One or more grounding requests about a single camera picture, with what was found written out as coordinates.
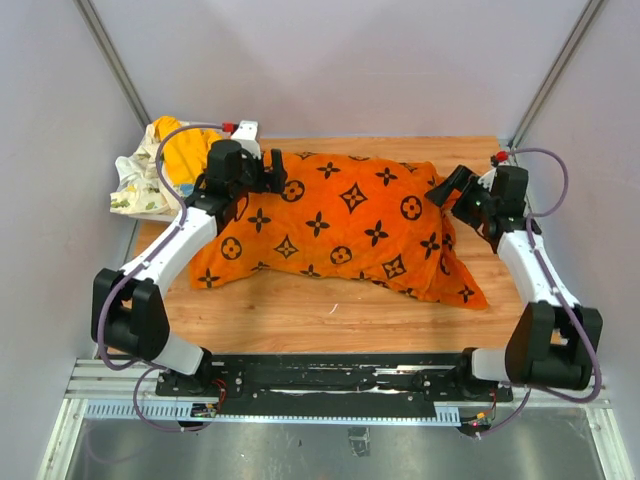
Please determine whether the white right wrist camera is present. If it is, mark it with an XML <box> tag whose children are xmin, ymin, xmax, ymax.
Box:
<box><xmin>477</xmin><ymin>168</ymin><xmax>497</xmax><ymax>192</ymax></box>

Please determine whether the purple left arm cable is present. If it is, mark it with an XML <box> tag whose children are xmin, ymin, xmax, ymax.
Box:
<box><xmin>95</xmin><ymin>121</ymin><xmax>237</xmax><ymax>434</ymax></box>

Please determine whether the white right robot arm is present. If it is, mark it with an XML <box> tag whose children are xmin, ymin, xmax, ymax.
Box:
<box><xmin>426</xmin><ymin>165</ymin><xmax>603</xmax><ymax>404</ymax></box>

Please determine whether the white plastic basket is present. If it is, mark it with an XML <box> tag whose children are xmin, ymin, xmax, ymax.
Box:
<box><xmin>129</xmin><ymin>127</ymin><xmax>222</xmax><ymax>221</ymax></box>

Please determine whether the yellow cloth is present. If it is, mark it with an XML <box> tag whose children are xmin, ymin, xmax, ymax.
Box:
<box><xmin>162</xmin><ymin>129</ymin><xmax>224</xmax><ymax>186</ymax></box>

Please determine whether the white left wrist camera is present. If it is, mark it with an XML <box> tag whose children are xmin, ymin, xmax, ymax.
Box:
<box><xmin>230</xmin><ymin>120</ymin><xmax>261</xmax><ymax>158</ymax></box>

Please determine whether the aluminium frame post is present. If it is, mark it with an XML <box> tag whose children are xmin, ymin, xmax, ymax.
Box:
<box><xmin>73</xmin><ymin>0</ymin><xmax>152</xmax><ymax>130</ymax></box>
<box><xmin>506</xmin><ymin>0</ymin><xmax>608</xmax><ymax>149</ymax></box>

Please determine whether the right aluminium frame post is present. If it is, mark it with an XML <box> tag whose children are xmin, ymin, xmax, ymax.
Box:
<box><xmin>506</xmin><ymin>0</ymin><xmax>608</xmax><ymax>149</ymax></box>

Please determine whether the orange patterned plush pillowcase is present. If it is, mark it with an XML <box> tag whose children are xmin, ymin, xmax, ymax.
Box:
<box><xmin>189</xmin><ymin>152</ymin><xmax>488</xmax><ymax>310</ymax></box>

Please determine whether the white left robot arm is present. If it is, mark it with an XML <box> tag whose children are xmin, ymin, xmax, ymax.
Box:
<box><xmin>91</xmin><ymin>140</ymin><xmax>287</xmax><ymax>396</ymax></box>

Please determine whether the left aluminium frame post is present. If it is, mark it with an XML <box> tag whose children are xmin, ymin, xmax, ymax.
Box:
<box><xmin>73</xmin><ymin>0</ymin><xmax>152</xmax><ymax>130</ymax></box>

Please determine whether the grey slotted cable duct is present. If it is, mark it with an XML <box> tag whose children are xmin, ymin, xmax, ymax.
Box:
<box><xmin>84</xmin><ymin>393</ymin><xmax>461</xmax><ymax>427</ymax></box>

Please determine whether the white printed cloth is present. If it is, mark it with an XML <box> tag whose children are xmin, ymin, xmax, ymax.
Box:
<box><xmin>110</xmin><ymin>116</ymin><xmax>185</xmax><ymax>217</ymax></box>

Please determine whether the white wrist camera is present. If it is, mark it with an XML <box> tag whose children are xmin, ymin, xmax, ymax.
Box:
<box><xmin>477</xmin><ymin>168</ymin><xmax>497</xmax><ymax>192</ymax></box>
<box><xmin>230</xmin><ymin>120</ymin><xmax>261</xmax><ymax>158</ymax></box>

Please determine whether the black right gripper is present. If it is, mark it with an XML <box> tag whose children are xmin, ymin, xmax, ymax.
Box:
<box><xmin>425</xmin><ymin>165</ymin><xmax>497</xmax><ymax>230</ymax></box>

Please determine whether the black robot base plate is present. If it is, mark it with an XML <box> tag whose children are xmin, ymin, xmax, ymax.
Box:
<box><xmin>156</xmin><ymin>353</ymin><xmax>513</xmax><ymax>407</ymax></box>

